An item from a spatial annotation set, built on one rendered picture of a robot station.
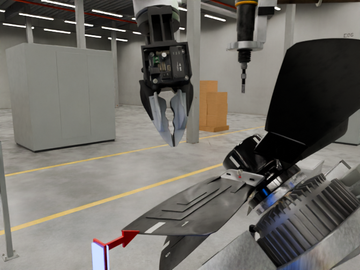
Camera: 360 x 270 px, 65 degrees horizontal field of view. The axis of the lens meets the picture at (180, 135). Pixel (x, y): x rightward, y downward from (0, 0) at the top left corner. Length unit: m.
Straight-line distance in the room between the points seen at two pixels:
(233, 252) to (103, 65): 6.80
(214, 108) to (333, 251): 8.38
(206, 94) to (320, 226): 8.48
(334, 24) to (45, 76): 10.91
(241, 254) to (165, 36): 0.44
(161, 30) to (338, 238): 0.45
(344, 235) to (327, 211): 0.06
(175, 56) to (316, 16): 13.44
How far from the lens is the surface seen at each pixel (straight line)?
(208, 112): 8.99
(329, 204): 0.61
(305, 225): 0.60
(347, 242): 0.58
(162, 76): 0.43
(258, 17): 0.60
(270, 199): 0.64
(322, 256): 0.58
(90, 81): 7.06
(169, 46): 0.44
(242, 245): 0.63
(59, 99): 6.75
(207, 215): 0.45
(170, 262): 0.76
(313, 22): 13.82
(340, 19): 13.49
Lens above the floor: 1.38
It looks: 10 degrees down
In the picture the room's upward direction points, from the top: straight up
